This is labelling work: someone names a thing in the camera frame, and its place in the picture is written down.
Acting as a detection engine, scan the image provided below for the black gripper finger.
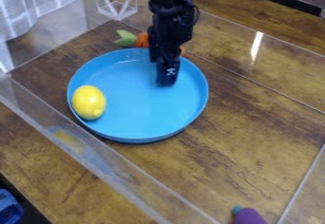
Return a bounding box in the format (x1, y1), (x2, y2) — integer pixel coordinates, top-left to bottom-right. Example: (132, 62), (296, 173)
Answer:
(156, 58), (181, 86)

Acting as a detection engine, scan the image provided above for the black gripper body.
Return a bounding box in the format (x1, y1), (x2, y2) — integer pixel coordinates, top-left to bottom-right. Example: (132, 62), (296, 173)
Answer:
(147, 0), (199, 62)

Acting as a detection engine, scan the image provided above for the orange toy carrot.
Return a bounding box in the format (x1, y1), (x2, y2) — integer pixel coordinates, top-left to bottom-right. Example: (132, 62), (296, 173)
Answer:
(112, 29), (187, 57)

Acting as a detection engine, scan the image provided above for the blue round plate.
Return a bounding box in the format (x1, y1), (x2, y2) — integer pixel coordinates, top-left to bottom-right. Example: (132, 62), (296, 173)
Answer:
(66, 48), (209, 143)

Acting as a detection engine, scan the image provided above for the yellow toy lemon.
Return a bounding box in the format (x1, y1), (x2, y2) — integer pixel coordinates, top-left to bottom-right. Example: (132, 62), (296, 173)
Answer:
(71, 85), (107, 121)

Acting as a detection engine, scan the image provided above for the purple toy eggplant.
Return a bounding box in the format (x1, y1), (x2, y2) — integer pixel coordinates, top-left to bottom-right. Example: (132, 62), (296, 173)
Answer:
(233, 206), (267, 224)

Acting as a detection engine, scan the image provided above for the blue plastic object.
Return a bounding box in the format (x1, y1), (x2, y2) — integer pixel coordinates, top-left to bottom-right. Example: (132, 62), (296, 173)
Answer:
(0, 189), (24, 224)

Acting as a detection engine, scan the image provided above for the clear acrylic enclosure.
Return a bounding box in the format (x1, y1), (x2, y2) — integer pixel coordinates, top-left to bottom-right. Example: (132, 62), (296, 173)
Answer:
(0, 0), (325, 224)

